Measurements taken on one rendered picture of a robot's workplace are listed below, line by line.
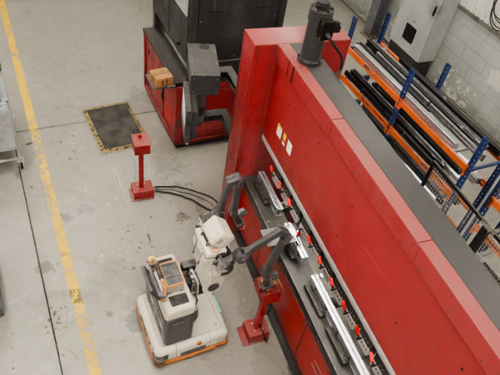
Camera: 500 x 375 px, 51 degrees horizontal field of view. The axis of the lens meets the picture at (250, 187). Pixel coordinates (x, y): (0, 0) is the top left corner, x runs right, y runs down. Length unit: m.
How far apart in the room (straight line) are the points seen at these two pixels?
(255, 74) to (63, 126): 3.29
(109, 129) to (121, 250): 1.90
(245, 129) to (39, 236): 2.41
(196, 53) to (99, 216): 2.15
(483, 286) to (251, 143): 2.57
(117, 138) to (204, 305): 2.74
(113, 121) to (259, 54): 3.17
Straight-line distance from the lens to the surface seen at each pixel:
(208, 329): 4.66
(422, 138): 5.78
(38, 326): 5.10
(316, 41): 3.91
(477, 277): 2.94
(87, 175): 6.23
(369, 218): 3.30
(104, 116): 7.01
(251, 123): 4.59
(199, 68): 4.42
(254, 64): 4.22
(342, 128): 3.47
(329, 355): 4.05
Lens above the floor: 4.33
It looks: 45 degrees down
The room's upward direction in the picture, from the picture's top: 11 degrees clockwise
